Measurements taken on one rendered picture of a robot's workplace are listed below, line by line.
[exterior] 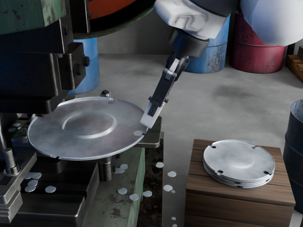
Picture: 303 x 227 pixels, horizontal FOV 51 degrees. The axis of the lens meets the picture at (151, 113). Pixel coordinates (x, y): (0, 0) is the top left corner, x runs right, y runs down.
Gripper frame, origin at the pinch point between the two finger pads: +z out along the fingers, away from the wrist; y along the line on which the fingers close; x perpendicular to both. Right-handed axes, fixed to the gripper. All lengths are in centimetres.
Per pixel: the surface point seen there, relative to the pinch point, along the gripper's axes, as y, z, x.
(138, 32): 317, 98, 82
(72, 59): -3.8, -4.3, 19.7
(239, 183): 42, 34, -40
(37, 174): -12.2, 21.9, 16.1
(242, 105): 196, 69, -53
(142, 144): -3.3, 6.6, -1.6
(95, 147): -8.1, 9.8, 7.0
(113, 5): 33.1, -6.9, 27.5
